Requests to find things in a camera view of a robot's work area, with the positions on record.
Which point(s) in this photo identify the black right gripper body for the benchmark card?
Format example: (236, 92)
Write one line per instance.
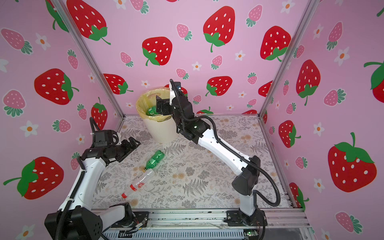
(182, 127)

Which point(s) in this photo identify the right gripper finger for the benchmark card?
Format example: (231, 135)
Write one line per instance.
(177, 88)
(163, 107)

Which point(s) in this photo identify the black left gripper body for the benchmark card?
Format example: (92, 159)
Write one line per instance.
(118, 151)

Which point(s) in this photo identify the green bottle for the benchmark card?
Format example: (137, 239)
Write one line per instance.
(152, 111)
(154, 160)

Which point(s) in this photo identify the clear bottle red label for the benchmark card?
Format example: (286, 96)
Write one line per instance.
(138, 183)

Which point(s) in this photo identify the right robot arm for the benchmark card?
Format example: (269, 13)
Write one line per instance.
(203, 132)

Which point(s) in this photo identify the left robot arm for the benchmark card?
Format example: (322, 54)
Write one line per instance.
(74, 220)

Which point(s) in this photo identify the yellow bin liner bag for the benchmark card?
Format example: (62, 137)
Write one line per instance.
(148, 100)

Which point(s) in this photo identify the white plastic waste bin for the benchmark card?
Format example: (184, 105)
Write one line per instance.
(162, 132)

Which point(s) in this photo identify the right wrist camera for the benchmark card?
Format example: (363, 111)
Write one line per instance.
(172, 95)

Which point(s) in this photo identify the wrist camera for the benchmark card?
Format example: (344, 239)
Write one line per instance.
(172, 95)
(105, 138)

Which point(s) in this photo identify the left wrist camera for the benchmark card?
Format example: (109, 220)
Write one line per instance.
(105, 138)

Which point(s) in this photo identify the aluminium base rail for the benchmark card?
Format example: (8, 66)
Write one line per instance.
(211, 224)

